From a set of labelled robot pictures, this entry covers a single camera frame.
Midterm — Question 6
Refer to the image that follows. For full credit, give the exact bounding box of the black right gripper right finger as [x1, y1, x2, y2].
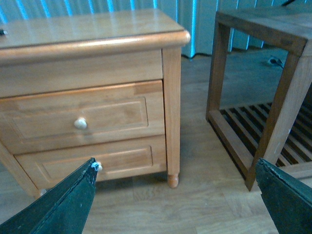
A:
[255, 158, 312, 234]

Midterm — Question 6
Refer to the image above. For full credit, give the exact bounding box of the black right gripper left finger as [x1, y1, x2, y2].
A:
[0, 158, 98, 234]

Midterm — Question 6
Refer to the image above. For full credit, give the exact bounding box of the wooden drawer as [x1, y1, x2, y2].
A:
[16, 136, 166, 189]
[0, 80, 164, 155]

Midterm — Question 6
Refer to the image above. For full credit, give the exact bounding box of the white charger with black cable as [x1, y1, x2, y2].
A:
[0, 29, 7, 36]

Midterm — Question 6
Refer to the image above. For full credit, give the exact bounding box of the light wooden nightstand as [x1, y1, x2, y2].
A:
[0, 9, 190, 197]

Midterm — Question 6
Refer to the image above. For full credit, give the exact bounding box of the light blue pleated curtain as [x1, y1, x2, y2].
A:
[0, 0, 312, 57]

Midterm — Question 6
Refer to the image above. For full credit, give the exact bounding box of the floor outlet with black cable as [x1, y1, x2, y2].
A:
[267, 56, 284, 69]

